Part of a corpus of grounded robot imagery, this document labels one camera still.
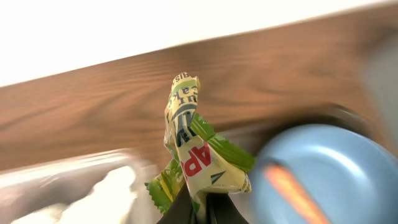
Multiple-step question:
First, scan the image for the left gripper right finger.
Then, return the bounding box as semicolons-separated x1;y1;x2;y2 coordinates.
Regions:
206;193;248;224

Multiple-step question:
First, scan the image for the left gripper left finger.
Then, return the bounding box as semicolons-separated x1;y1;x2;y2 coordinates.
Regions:
157;184;197;224

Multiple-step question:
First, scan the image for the green yellow snack wrapper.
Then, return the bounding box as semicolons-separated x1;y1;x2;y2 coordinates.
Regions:
146;72;255;217

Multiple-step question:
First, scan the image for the white napkin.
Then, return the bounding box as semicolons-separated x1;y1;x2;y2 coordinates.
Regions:
12;166;136;224

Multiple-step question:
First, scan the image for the orange carrot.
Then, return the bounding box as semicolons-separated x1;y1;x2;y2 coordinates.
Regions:
264;164;331;224

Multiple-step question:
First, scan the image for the dark brown serving tray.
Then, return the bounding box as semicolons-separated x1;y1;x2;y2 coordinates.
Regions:
215;103;373;156

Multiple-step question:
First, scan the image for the blue plate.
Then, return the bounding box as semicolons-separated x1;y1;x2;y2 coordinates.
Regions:
250;124;397;224

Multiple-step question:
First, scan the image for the clear plastic bin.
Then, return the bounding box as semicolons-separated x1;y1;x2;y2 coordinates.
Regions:
1;149;162;223

